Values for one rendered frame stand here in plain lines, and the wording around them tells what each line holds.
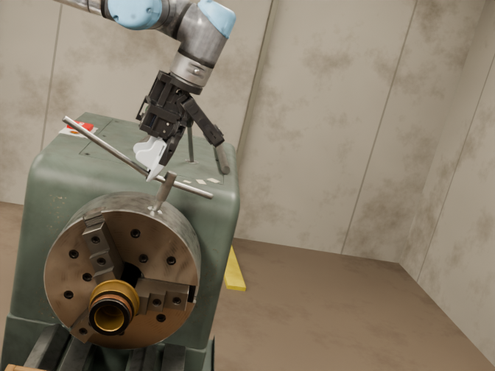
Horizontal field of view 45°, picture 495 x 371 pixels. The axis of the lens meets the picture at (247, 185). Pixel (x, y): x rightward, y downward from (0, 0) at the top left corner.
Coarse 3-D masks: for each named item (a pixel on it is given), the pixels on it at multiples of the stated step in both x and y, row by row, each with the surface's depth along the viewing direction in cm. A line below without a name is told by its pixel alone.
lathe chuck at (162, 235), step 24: (120, 216) 116; (144, 216) 117; (168, 216) 122; (72, 240) 117; (120, 240) 118; (144, 240) 118; (168, 240) 118; (192, 240) 125; (48, 264) 119; (72, 264) 119; (144, 264) 120; (168, 264) 120; (192, 264) 120; (48, 288) 120; (72, 288) 120; (72, 312) 122; (168, 312) 123; (96, 336) 124; (120, 336) 124; (144, 336) 124; (168, 336) 125
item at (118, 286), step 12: (96, 288) 111; (108, 288) 109; (120, 288) 110; (132, 288) 112; (96, 300) 107; (108, 300) 106; (120, 300) 107; (132, 300) 109; (96, 312) 110; (108, 312) 113; (120, 312) 114; (132, 312) 110; (96, 324) 107; (108, 324) 110; (120, 324) 110
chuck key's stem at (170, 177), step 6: (168, 174) 118; (174, 174) 118; (168, 180) 118; (174, 180) 119; (162, 186) 119; (168, 186) 119; (162, 192) 119; (168, 192) 119; (156, 198) 120; (162, 198) 119; (156, 204) 120; (156, 210) 120
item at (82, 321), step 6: (84, 312) 121; (78, 318) 122; (84, 318) 116; (72, 324) 123; (78, 324) 118; (84, 324) 116; (72, 330) 119; (78, 330) 119; (84, 330) 119; (90, 330) 119; (78, 336) 119; (84, 336) 119; (90, 336) 119; (84, 342) 120
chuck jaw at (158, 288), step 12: (144, 288) 116; (156, 288) 117; (168, 288) 118; (180, 288) 119; (192, 288) 122; (144, 300) 113; (156, 300) 116; (168, 300) 118; (180, 300) 119; (192, 300) 122; (144, 312) 114
